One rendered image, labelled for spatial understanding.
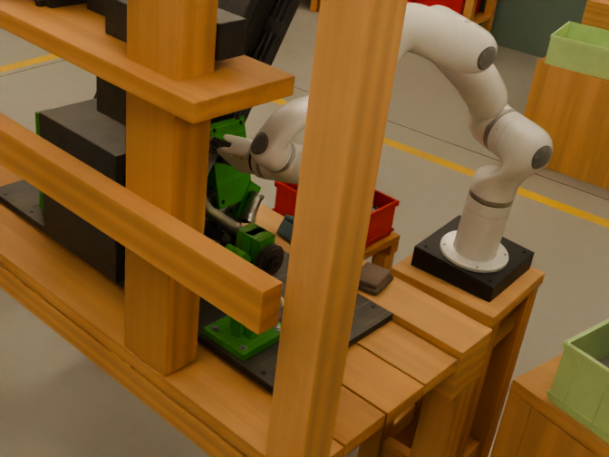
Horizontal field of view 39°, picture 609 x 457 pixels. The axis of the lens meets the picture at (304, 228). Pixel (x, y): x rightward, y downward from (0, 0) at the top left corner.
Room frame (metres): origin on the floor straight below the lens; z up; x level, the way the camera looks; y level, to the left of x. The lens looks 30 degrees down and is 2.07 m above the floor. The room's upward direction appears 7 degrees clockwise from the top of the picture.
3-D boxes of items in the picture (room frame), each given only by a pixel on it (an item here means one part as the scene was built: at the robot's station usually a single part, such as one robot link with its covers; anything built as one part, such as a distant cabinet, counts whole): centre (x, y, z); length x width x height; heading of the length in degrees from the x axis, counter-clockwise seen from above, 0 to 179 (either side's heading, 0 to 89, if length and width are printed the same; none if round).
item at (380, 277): (1.83, -0.19, 0.91); 0.10 x 0.08 x 0.03; 152
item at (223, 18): (1.53, 0.23, 1.59); 0.15 x 0.07 x 0.07; 52
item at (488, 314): (2.04, -0.47, 0.83); 0.32 x 0.32 x 0.04; 55
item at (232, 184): (1.89, 0.22, 1.17); 0.13 x 0.12 x 0.20; 52
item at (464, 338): (2.10, 0.15, 0.82); 1.50 x 0.14 x 0.15; 52
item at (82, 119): (1.84, 0.49, 1.07); 0.30 x 0.18 x 0.34; 52
